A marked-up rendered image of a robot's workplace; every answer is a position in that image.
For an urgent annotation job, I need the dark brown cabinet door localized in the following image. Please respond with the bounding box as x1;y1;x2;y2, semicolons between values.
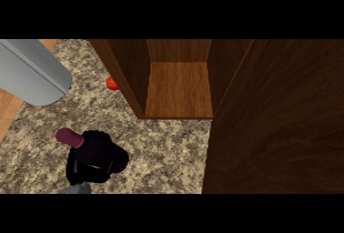
203;38;344;195

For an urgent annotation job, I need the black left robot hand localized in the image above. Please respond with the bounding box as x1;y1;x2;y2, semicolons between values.
65;129;130;187

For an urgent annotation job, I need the red round fruit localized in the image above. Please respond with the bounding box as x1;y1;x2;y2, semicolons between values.
105;76;122;92

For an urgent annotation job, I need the dark wine bottle maroon cap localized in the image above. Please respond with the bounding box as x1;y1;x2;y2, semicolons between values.
54;127;116;168

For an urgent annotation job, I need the grey rounded appliance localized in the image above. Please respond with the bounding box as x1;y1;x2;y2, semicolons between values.
0;38;74;107

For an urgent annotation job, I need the brown wooden cabinet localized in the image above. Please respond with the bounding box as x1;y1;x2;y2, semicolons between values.
88;38;256;120

